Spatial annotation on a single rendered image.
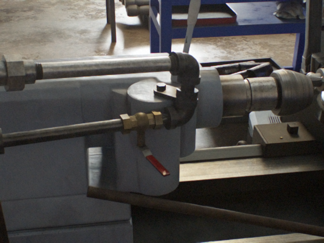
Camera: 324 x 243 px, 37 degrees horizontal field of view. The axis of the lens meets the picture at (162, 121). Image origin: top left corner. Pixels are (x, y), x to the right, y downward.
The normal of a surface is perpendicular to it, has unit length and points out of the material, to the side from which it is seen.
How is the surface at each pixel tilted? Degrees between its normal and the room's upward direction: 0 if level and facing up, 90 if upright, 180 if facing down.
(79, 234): 90
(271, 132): 0
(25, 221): 62
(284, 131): 0
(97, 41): 0
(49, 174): 66
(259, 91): 54
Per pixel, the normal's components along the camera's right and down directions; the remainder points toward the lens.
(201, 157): 0.10, -0.29
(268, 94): 0.14, 0.15
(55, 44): 0.00, -0.88
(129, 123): 0.36, -0.07
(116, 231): 0.14, 0.47
